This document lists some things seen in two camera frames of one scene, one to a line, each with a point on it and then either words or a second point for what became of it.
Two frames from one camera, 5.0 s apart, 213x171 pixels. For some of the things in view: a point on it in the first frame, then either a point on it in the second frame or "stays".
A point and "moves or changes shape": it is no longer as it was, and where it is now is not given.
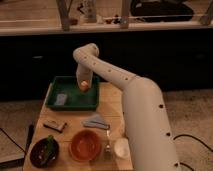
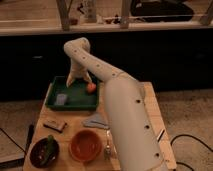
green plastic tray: [66, 95] stays
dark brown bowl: [44, 152] stays
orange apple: [84, 86] moves or changes shape
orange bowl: [85, 146] stays
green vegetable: [50, 149] stays
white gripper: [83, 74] -> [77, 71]
